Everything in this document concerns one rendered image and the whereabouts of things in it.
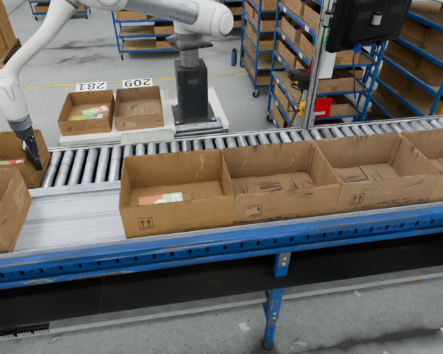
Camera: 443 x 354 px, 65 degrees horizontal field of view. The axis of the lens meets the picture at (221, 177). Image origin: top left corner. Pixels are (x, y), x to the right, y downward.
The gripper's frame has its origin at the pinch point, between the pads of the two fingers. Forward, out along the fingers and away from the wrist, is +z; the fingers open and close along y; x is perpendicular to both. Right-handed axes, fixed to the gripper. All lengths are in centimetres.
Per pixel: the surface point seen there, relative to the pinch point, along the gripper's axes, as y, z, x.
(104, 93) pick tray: 79, 3, -23
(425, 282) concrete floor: -41, 86, -209
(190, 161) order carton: -29, -14, -71
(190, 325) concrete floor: -46, 85, -64
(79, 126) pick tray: 40.7, 4.9, -12.2
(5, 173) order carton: -29.4, -16.9, -0.8
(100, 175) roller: 0.1, 10.5, -26.7
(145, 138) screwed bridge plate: 30, 10, -49
